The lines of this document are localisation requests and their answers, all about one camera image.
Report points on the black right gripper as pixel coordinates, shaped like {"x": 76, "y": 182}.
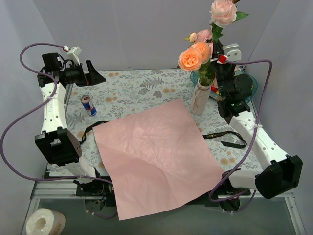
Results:
{"x": 220, "y": 67}

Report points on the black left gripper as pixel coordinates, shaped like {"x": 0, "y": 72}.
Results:
{"x": 85, "y": 75}

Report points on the single pink flower stem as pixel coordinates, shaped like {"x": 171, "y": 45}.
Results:
{"x": 206, "y": 53}

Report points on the pink artificial flower bouquet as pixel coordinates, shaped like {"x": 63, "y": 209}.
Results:
{"x": 224, "y": 13}

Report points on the black ribbon with gold text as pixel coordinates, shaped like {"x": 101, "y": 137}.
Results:
{"x": 206, "y": 137}

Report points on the purple wrapping paper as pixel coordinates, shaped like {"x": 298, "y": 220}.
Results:
{"x": 157, "y": 160}

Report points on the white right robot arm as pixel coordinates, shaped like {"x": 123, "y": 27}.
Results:
{"x": 280, "y": 171}

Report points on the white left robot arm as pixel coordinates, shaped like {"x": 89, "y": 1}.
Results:
{"x": 57, "y": 144}

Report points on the white ribbed ceramic vase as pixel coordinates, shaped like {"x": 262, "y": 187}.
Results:
{"x": 199, "y": 99}

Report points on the blue silver energy drink can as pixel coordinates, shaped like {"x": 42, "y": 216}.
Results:
{"x": 88, "y": 105}

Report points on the floral patterned table mat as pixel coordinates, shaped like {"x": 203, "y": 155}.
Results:
{"x": 128, "y": 92}

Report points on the teal plastic fruit basket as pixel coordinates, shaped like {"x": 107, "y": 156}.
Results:
{"x": 194, "y": 76}

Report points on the pink red fruit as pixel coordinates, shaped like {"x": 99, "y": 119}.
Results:
{"x": 214, "y": 89}

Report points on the white toilet paper roll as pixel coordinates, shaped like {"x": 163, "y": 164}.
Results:
{"x": 45, "y": 222}

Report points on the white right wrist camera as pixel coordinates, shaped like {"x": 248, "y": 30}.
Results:
{"x": 230, "y": 52}

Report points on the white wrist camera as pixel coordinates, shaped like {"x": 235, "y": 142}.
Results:
{"x": 230, "y": 52}
{"x": 73, "y": 54}

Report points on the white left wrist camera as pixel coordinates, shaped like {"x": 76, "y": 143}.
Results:
{"x": 73, "y": 54}

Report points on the aluminium frame rail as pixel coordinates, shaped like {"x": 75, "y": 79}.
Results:
{"x": 63, "y": 189}

